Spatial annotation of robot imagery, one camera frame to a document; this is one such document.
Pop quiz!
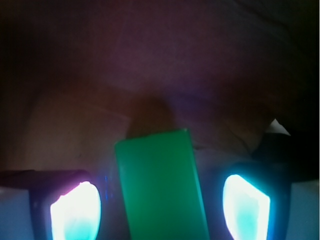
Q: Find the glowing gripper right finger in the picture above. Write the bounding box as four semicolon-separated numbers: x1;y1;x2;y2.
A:
222;163;320;240

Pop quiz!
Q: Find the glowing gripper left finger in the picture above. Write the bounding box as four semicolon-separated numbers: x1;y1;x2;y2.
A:
0;170;102;240

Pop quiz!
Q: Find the green rectangular block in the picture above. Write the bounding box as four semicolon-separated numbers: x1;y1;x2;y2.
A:
115;129;210;240

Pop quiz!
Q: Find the brown paper bag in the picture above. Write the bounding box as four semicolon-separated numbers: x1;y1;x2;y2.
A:
0;0;320;177

